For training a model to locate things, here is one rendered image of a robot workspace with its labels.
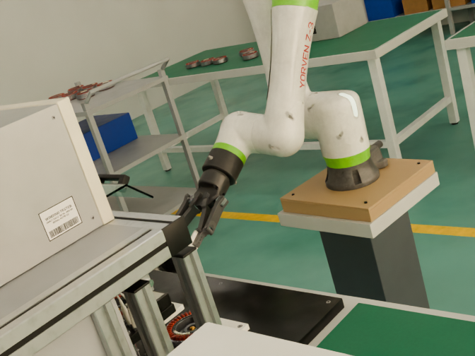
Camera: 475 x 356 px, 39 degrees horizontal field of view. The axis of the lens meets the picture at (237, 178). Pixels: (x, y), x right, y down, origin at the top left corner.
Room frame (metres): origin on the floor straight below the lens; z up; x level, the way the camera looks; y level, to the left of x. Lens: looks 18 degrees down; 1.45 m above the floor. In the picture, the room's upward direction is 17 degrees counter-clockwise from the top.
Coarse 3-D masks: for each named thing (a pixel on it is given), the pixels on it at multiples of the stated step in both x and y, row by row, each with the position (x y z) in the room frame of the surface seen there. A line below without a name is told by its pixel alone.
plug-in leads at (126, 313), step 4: (116, 296) 1.07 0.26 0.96; (120, 300) 1.07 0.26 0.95; (120, 304) 1.07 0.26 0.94; (124, 308) 1.07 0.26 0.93; (128, 308) 1.05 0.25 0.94; (124, 312) 1.07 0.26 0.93; (128, 312) 1.05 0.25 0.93; (124, 316) 1.07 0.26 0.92; (128, 316) 1.07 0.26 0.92; (124, 320) 1.09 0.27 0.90; (128, 320) 1.07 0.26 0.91; (132, 320) 1.05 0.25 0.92; (128, 324) 1.07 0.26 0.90; (132, 324) 1.05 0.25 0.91; (132, 328) 1.05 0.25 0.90; (136, 328) 1.05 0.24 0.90
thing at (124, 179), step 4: (100, 176) 1.51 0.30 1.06; (104, 176) 1.50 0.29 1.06; (108, 176) 1.49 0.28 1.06; (112, 176) 1.48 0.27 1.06; (116, 176) 1.47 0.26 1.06; (120, 176) 1.45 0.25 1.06; (124, 176) 1.45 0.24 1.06; (128, 176) 1.45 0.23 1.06; (100, 180) 1.51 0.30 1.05; (104, 180) 1.51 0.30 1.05; (108, 180) 1.50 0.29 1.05; (112, 180) 1.49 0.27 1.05; (116, 180) 1.48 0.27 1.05; (120, 180) 1.45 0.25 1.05; (124, 180) 1.44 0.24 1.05; (128, 180) 1.45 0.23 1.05
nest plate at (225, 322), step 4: (224, 320) 1.20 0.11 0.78; (228, 320) 1.19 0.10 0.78; (224, 324) 1.18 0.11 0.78; (228, 324) 1.17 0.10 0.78; (232, 324) 1.17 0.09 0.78; (236, 324) 1.17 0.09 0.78; (240, 324) 1.16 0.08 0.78; (244, 324) 1.16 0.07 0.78; (240, 328) 1.15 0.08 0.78; (244, 328) 1.15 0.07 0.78; (248, 328) 1.15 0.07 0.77
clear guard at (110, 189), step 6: (102, 186) 1.40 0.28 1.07; (108, 186) 1.39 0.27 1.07; (114, 186) 1.37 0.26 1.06; (120, 186) 1.36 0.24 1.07; (126, 186) 1.37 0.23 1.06; (132, 186) 1.38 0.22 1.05; (108, 192) 1.34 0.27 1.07; (114, 192) 1.34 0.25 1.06; (120, 192) 1.44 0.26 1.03; (126, 192) 1.42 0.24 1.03; (132, 192) 1.40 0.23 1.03; (138, 192) 1.39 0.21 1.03; (144, 192) 1.39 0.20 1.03
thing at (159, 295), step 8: (160, 296) 1.10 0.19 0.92; (168, 296) 1.10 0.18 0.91; (160, 304) 1.09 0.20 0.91; (168, 304) 1.10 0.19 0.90; (176, 304) 1.13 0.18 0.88; (160, 312) 1.08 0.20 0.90; (168, 312) 1.09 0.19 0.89; (176, 312) 1.11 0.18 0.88; (168, 320) 1.09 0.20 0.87; (128, 328) 1.06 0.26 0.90; (136, 336) 1.04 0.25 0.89; (136, 352) 1.04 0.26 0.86
